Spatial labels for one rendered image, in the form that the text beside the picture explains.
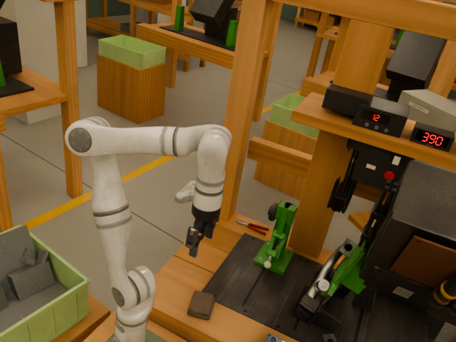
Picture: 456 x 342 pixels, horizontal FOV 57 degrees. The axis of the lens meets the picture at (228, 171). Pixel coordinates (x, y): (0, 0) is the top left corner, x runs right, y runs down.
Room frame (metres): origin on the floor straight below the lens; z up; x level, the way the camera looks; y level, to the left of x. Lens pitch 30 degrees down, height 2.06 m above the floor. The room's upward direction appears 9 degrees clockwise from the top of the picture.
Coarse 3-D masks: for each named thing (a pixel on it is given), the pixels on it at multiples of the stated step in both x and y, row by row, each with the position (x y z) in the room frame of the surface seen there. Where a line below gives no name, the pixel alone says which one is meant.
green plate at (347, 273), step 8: (360, 248) 1.03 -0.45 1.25; (352, 256) 1.05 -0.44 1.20; (360, 256) 1.00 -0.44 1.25; (344, 264) 1.07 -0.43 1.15; (352, 264) 1.00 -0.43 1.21; (360, 264) 1.00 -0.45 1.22; (336, 272) 1.09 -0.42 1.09; (344, 272) 1.01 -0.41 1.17; (352, 272) 1.01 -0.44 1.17; (336, 280) 1.02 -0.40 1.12; (344, 280) 1.01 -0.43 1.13; (352, 280) 1.01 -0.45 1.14; (360, 280) 1.00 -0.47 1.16; (352, 288) 1.00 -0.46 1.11; (360, 288) 0.99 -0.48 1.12
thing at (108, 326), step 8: (104, 320) 0.94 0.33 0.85; (112, 320) 0.94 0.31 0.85; (96, 328) 0.90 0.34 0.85; (104, 328) 0.90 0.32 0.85; (112, 328) 0.91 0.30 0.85; (152, 328) 0.93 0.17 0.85; (160, 328) 0.94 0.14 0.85; (88, 336) 0.87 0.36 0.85; (96, 336) 0.87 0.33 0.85; (104, 336) 0.88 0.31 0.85; (160, 336) 0.91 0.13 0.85; (168, 336) 0.91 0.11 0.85; (176, 336) 0.92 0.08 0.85
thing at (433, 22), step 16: (272, 0) 1.54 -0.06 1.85; (288, 0) 1.52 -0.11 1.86; (304, 0) 1.50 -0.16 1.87; (320, 0) 1.48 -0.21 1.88; (336, 0) 1.46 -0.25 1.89; (352, 0) 1.45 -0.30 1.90; (368, 0) 1.43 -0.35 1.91; (384, 0) 1.41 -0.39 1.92; (400, 0) 1.40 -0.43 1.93; (416, 0) 1.38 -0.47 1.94; (352, 16) 1.44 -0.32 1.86; (368, 16) 1.43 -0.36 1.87; (384, 16) 1.41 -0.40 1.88; (400, 16) 1.39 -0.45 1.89; (416, 16) 1.38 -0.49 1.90; (432, 16) 1.36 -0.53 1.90; (448, 16) 1.35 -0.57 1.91; (416, 32) 1.37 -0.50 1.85; (432, 32) 1.36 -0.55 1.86; (448, 32) 1.34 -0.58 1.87
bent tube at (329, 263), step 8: (352, 240) 1.11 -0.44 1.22; (336, 248) 1.17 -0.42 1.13; (344, 248) 1.09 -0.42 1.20; (352, 248) 1.09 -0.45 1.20; (336, 256) 1.16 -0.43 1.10; (328, 264) 1.15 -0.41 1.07; (320, 272) 1.13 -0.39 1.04; (328, 272) 1.13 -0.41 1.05; (312, 288) 1.09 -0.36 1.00; (312, 296) 1.07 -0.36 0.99
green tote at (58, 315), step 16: (32, 240) 1.16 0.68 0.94; (48, 256) 1.11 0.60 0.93; (64, 272) 1.06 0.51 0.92; (80, 288) 0.97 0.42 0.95; (48, 304) 0.87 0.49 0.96; (64, 304) 0.92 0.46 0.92; (80, 304) 0.97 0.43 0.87; (32, 320) 0.82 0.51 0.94; (48, 320) 0.87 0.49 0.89; (64, 320) 0.91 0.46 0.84; (0, 336) 0.74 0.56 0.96; (16, 336) 0.78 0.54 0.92; (32, 336) 0.82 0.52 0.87; (48, 336) 0.86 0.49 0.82
